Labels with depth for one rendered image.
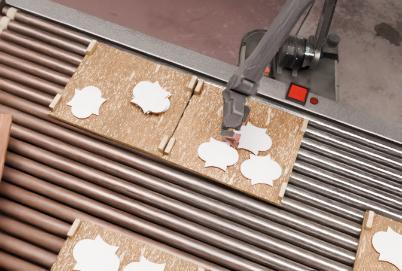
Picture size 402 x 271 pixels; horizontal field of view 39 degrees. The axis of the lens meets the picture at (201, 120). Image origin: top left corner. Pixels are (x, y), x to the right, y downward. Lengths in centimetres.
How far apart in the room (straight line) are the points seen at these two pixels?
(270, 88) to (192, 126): 35
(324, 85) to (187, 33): 91
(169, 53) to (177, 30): 132
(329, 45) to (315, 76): 21
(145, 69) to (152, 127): 24
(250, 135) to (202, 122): 17
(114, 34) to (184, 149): 57
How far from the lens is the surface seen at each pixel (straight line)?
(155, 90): 194
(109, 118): 191
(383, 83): 351
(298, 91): 208
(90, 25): 220
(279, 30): 162
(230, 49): 337
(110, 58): 206
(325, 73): 309
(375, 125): 211
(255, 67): 167
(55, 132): 192
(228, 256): 174
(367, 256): 184
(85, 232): 173
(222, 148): 186
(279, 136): 194
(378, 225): 190
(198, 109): 195
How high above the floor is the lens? 254
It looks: 56 degrees down
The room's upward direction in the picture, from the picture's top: 11 degrees clockwise
